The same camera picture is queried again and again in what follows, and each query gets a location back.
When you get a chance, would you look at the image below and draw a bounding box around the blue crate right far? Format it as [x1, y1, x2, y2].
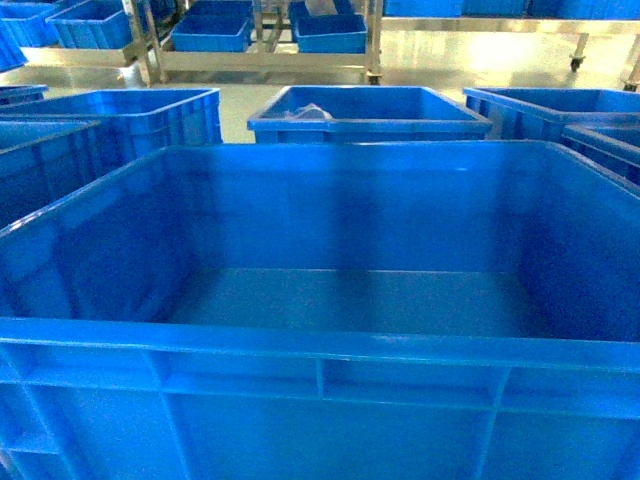
[464, 87, 639, 142]

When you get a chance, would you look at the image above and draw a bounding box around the blue crate on cart right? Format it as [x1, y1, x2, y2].
[294, 14, 367, 54]

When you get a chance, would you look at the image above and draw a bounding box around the blue crate left near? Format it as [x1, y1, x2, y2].
[1, 120, 102, 227]

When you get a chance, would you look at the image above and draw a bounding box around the blue crate far left shelf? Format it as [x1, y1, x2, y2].
[46, 1, 133, 50]

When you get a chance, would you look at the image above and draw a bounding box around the blue crate right near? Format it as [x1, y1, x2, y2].
[561, 124, 639, 185]

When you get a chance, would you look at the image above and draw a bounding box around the blue crate on cart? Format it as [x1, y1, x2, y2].
[171, 15, 252, 53]
[294, 14, 367, 54]

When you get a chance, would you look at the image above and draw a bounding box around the steel wheeled cart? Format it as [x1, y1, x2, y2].
[137, 1, 383, 87]

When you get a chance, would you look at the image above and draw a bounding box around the large blue plastic crate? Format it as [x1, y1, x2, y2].
[1, 141, 639, 479]

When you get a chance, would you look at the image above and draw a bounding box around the blue crate with plastic bag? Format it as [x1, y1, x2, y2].
[247, 85, 492, 144]

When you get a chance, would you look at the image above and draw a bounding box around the clear plastic bag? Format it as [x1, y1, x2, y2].
[283, 103, 333, 120]

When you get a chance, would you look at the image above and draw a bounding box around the blue crate on cart left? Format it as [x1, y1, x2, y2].
[171, 15, 252, 53]

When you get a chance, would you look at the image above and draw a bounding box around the blue crate far left edge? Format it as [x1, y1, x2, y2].
[1, 1, 60, 73]

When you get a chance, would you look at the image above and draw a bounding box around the blue crate left middle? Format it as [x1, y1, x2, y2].
[1, 88, 222, 166]

